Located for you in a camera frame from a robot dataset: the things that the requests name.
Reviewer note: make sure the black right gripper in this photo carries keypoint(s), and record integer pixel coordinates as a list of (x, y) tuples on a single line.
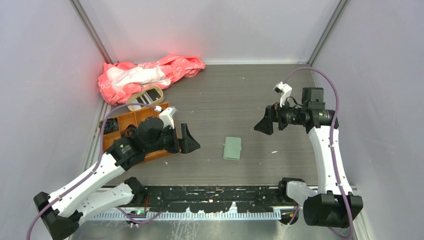
[(273, 111)]

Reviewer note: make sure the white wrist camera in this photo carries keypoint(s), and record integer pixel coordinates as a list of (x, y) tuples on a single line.
[(167, 117), (284, 90)]

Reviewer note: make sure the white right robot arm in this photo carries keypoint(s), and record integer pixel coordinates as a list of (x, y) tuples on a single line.
[(333, 204)]

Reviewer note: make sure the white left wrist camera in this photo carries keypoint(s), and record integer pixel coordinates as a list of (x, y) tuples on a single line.
[(167, 117)]

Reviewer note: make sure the beige oval card tray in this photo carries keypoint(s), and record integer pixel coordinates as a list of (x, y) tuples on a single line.
[(152, 95)]

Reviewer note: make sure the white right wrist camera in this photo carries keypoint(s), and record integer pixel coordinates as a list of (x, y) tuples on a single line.
[(284, 90)]

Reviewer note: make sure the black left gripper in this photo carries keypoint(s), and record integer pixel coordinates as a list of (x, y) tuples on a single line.
[(188, 143)]

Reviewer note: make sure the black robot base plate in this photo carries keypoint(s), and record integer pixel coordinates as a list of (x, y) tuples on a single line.
[(212, 199)]

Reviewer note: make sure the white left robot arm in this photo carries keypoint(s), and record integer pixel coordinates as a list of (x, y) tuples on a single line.
[(65, 209)]

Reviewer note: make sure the black roll in organizer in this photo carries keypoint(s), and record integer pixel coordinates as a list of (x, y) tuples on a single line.
[(130, 130)]

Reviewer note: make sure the pink and white plastic bag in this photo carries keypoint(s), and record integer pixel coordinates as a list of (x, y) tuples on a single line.
[(119, 81)]

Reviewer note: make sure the green leather card holder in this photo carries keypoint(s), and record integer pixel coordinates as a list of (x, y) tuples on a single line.
[(232, 148)]

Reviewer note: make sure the orange compartment organizer box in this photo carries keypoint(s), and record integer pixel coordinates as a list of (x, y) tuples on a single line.
[(134, 118)]

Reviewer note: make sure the dark bundle in organizer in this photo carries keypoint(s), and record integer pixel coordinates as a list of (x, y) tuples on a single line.
[(111, 125)]

